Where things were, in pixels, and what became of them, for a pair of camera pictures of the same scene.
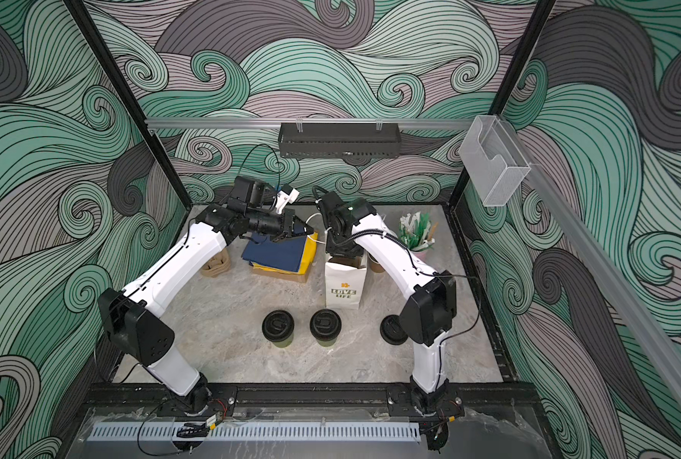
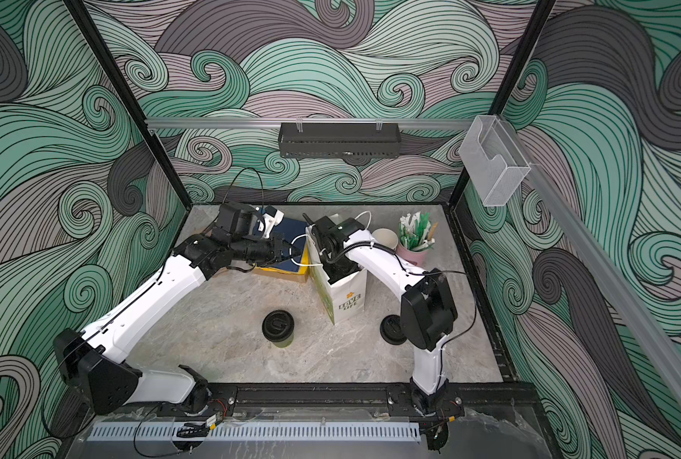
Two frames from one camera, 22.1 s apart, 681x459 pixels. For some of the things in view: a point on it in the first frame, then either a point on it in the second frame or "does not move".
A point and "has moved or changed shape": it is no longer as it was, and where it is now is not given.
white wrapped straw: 408,221 does not move
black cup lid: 277,325 does not move
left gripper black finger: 307,230 -> 293,251
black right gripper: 335,251 -> 326,265
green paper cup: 284,343 does not move
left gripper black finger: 296,220 -> 294,248
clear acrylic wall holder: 495,165 does not move
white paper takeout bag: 345,279 has moved or changed shape
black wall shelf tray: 342,141 does not move
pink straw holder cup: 420,254 does not move
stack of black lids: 392,331 does not move
